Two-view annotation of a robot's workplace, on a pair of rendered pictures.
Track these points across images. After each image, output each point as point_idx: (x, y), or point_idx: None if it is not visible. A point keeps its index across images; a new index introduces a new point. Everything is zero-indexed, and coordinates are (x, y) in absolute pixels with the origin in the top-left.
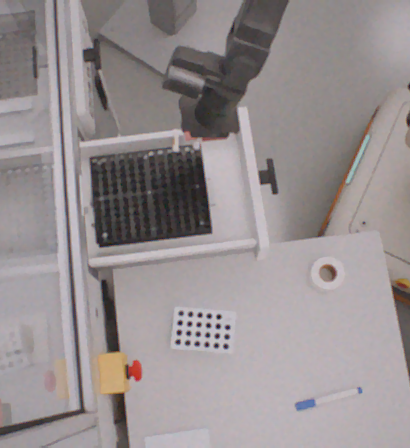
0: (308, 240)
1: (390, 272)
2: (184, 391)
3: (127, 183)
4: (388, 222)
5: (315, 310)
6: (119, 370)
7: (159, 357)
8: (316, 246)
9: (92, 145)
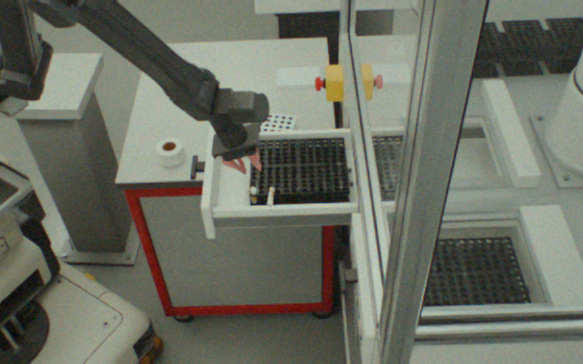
0: (175, 179)
1: (98, 284)
2: (290, 106)
3: (316, 171)
4: (81, 323)
5: (185, 140)
6: (329, 73)
7: (305, 122)
8: (171, 174)
9: (347, 202)
